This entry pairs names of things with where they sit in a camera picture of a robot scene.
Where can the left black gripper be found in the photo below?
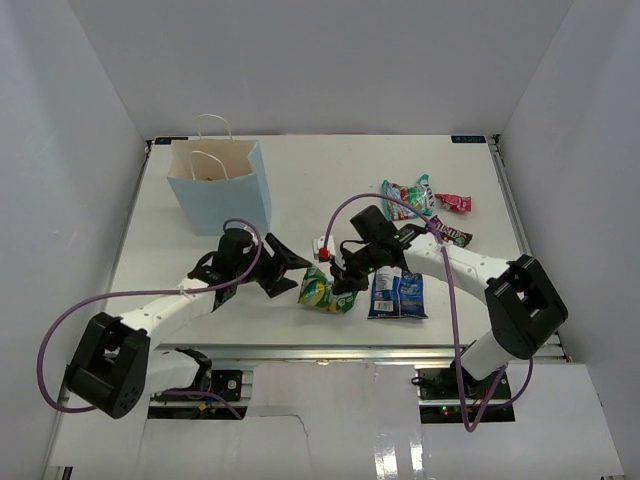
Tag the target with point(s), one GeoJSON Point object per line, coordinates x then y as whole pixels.
{"type": "Point", "coordinates": [282, 259]}

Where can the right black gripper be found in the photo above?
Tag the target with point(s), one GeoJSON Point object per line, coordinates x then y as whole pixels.
{"type": "Point", "coordinates": [345, 278]}

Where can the green snack bag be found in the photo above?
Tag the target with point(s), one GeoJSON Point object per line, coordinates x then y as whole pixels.
{"type": "Point", "coordinates": [317, 291]}

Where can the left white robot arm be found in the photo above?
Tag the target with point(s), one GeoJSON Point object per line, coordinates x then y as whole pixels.
{"type": "Point", "coordinates": [114, 364]}

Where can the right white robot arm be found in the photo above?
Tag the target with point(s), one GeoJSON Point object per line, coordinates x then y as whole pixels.
{"type": "Point", "coordinates": [524, 307]}

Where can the blue snack bag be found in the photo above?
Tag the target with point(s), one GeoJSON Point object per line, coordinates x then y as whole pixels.
{"type": "Point", "coordinates": [397, 294]}

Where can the light blue paper bag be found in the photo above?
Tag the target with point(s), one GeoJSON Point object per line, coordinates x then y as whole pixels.
{"type": "Point", "coordinates": [241, 189]}

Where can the purple candy packet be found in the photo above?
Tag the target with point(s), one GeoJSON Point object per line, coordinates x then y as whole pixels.
{"type": "Point", "coordinates": [451, 234]}

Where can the small red candy packet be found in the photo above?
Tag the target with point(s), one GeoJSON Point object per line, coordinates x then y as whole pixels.
{"type": "Point", "coordinates": [455, 203]}

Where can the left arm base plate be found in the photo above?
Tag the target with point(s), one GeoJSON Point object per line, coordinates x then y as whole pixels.
{"type": "Point", "coordinates": [216, 396]}

